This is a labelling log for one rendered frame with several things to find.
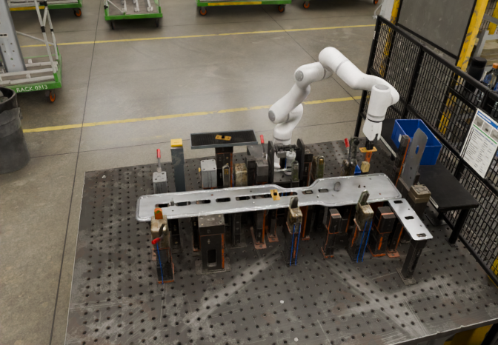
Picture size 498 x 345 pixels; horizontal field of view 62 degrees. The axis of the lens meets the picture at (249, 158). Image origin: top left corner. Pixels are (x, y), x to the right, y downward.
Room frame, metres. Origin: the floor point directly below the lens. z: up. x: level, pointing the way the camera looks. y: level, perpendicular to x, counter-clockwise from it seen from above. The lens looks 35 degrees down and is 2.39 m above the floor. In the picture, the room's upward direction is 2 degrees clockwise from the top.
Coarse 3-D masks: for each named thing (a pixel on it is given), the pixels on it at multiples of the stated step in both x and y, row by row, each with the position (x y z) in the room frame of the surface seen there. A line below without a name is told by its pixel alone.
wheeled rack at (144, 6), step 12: (108, 0) 7.25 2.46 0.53; (120, 0) 8.26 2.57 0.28; (132, 0) 8.26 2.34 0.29; (144, 0) 8.28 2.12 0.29; (156, 0) 8.36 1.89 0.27; (108, 12) 7.47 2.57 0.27; (120, 12) 7.46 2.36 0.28; (132, 12) 7.48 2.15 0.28; (144, 12) 7.50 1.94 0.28; (156, 12) 7.52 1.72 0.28; (156, 24) 7.49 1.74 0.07
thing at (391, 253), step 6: (396, 222) 1.56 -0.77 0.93; (396, 228) 1.55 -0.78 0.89; (402, 228) 1.56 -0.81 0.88; (390, 234) 1.59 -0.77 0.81; (396, 234) 1.56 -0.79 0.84; (390, 240) 1.57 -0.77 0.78; (396, 240) 1.56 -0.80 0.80; (390, 246) 1.55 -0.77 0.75; (396, 246) 1.56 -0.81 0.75; (390, 252) 1.55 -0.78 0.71; (396, 252) 1.55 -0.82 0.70
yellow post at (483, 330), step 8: (496, 264) 1.41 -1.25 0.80; (496, 272) 1.39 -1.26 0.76; (480, 328) 1.33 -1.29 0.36; (488, 328) 1.34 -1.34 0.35; (456, 336) 1.41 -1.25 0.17; (464, 336) 1.37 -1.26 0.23; (472, 336) 1.33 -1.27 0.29; (480, 336) 1.34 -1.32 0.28; (448, 344) 1.45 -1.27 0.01; (456, 344) 1.38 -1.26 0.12; (464, 344) 1.34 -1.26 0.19; (472, 344) 1.34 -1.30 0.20
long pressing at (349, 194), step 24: (192, 192) 1.66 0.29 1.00; (216, 192) 1.67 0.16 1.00; (240, 192) 1.67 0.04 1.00; (264, 192) 1.68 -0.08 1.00; (336, 192) 1.69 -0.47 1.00; (360, 192) 1.70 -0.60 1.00; (384, 192) 1.70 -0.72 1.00; (144, 216) 1.47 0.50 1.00; (168, 216) 1.48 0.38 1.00; (192, 216) 1.49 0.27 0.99
